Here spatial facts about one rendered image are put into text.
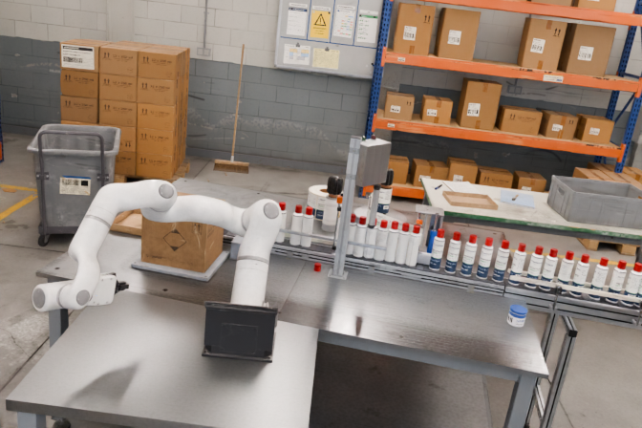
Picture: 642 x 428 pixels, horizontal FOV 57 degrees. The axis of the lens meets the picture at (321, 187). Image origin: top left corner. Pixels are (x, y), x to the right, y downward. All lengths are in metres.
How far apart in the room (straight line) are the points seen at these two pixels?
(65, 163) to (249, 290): 2.82
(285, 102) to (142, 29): 1.89
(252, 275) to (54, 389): 0.72
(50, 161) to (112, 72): 1.59
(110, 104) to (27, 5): 2.33
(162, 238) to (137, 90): 3.48
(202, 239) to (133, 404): 0.88
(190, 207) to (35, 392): 0.75
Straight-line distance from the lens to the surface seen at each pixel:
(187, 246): 2.64
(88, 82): 6.12
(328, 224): 3.13
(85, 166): 4.71
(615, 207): 4.44
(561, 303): 2.98
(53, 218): 4.90
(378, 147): 2.61
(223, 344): 2.13
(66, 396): 2.03
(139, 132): 6.08
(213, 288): 2.59
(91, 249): 2.04
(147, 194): 2.07
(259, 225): 2.17
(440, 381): 3.31
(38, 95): 8.13
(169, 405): 1.96
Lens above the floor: 2.06
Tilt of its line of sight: 18 degrees down
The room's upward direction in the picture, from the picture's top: 7 degrees clockwise
